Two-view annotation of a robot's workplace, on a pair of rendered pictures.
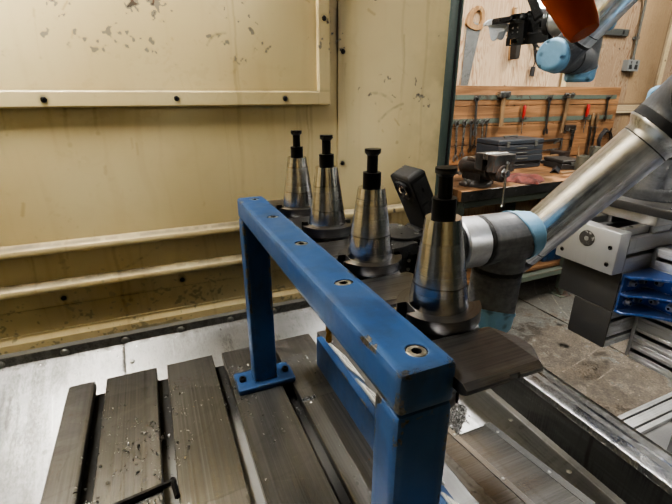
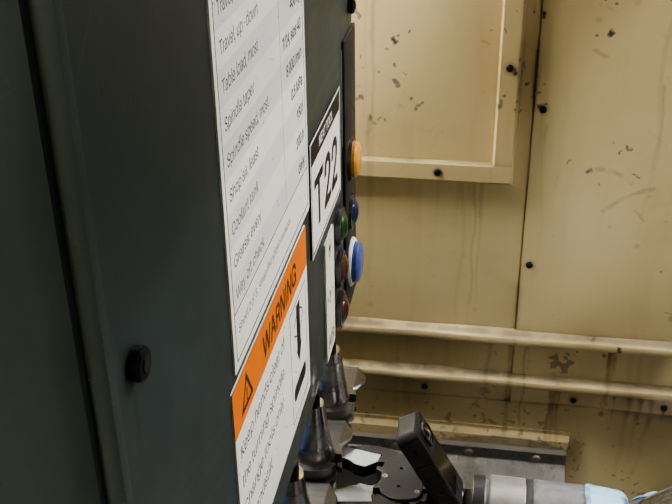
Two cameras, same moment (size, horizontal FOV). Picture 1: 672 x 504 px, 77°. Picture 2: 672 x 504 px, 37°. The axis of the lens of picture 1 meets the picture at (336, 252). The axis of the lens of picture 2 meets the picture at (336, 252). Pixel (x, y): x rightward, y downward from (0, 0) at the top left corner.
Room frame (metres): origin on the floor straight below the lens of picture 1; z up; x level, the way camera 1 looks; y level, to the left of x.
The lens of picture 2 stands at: (-0.22, -0.49, 1.95)
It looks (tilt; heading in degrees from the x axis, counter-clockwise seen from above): 28 degrees down; 33
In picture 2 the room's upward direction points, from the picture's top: 1 degrees counter-clockwise
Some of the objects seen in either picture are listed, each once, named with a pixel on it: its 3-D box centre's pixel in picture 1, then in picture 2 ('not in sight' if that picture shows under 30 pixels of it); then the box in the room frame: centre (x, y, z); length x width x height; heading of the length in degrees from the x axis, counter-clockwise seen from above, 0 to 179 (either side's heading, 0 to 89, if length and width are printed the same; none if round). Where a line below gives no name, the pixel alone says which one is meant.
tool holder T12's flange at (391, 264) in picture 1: (369, 266); not in sight; (0.39, -0.03, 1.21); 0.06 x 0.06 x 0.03
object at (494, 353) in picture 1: (484, 354); not in sight; (0.24, -0.10, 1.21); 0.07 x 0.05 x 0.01; 113
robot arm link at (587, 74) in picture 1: (579, 59); not in sight; (1.21, -0.64, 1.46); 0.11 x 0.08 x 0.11; 129
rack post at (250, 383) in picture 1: (259, 304); not in sight; (0.62, 0.13, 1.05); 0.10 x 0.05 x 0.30; 113
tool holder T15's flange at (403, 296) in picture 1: (437, 315); not in sight; (0.29, -0.08, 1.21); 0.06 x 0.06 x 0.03
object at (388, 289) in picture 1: (398, 288); not in sight; (0.34, -0.06, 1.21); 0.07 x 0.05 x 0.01; 113
